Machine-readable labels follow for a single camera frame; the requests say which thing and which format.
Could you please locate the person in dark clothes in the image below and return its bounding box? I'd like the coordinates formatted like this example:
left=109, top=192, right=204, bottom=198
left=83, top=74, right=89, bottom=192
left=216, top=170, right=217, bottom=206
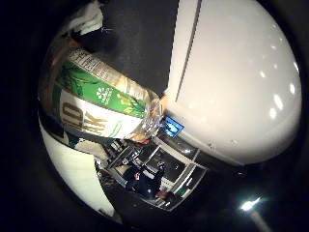
left=124, top=160, right=177, bottom=201

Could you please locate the bright ceiling lamp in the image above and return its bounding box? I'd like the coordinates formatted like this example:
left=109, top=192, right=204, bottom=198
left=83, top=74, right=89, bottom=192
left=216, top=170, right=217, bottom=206
left=239, top=196, right=262, bottom=213

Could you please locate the large blue-lit monitor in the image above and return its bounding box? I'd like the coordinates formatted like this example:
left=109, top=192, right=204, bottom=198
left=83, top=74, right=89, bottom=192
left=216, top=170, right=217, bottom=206
left=161, top=115, right=185, bottom=139

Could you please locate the iced tea bottle white cap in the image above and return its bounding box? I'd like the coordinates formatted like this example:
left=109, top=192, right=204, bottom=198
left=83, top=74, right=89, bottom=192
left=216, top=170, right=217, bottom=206
left=38, top=38, right=165, bottom=143

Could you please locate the white framed glass partition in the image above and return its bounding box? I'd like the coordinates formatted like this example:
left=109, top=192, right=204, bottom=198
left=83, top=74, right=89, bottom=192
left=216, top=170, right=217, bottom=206
left=141, top=134, right=208, bottom=211

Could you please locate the metal frame rack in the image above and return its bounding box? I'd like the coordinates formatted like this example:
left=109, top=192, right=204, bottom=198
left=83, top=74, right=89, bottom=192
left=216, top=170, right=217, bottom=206
left=105, top=140, right=143, bottom=169

